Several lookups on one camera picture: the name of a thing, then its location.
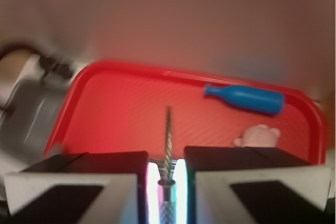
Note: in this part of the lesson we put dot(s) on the pink plush toy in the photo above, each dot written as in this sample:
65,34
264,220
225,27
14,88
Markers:
259,135

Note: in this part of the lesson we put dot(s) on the silver key bunch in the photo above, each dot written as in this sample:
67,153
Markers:
166,184

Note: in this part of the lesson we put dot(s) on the grey sink basin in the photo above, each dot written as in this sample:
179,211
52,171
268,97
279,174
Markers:
29,117

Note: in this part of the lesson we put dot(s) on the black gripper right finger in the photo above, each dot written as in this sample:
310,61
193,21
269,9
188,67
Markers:
254,185

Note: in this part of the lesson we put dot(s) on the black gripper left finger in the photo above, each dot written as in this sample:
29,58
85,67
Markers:
80,188

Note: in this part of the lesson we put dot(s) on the blue plastic bottle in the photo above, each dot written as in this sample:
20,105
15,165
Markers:
248,98

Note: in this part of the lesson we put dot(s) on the black faucet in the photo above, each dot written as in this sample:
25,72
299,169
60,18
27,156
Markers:
49,64

